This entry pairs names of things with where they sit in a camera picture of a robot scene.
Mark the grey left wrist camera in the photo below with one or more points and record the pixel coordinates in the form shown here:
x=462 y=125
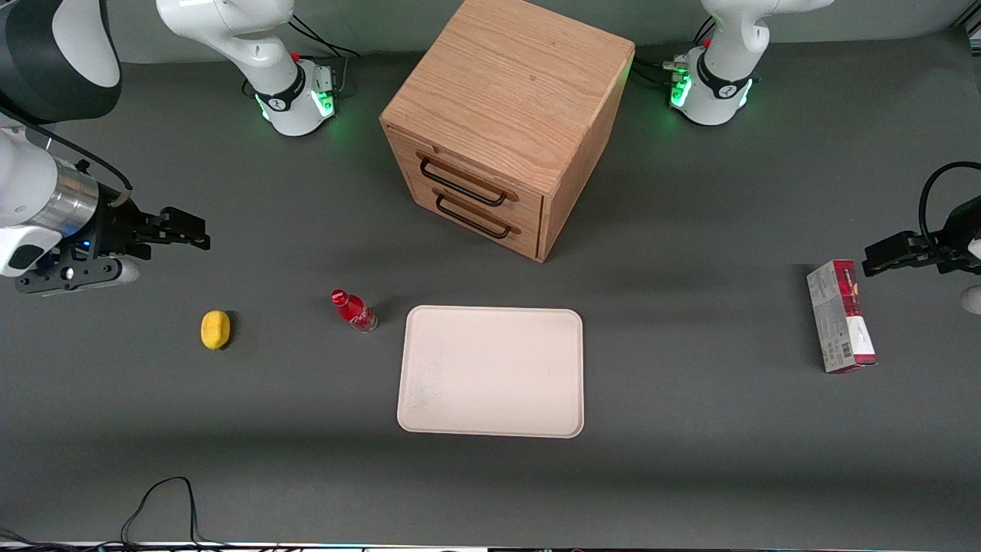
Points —
x=973 y=300

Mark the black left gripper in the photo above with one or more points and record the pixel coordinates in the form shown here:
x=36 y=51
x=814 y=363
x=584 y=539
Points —
x=959 y=232

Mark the beige plastic tray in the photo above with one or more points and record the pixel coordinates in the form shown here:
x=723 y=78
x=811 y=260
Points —
x=490 y=372

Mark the red grey carton box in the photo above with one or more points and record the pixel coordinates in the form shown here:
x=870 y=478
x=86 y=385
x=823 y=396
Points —
x=841 y=318

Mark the wooden drawer cabinet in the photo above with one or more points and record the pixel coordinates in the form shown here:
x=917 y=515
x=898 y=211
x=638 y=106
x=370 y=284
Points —
x=506 y=84

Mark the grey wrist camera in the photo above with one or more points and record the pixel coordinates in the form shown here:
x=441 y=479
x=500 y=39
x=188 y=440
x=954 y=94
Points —
x=973 y=300
x=77 y=274

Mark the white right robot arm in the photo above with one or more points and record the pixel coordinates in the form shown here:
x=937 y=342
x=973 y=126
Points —
x=260 y=46

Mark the wooden drawer front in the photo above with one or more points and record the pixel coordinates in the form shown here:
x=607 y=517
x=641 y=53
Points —
x=479 y=222
x=467 y=165

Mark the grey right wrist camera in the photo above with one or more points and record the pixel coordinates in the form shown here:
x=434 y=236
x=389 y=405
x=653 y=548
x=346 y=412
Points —
x=77 y=274

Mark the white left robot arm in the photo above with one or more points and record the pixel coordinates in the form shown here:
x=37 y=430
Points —
x=724 y=69

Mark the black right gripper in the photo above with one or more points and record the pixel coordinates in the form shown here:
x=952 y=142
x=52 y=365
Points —
x=115 y=228

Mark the red coke bottle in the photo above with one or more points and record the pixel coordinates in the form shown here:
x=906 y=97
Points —
x=354 y=311

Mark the yellow lemon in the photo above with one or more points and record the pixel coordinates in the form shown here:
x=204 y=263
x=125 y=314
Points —
x=215 y=330

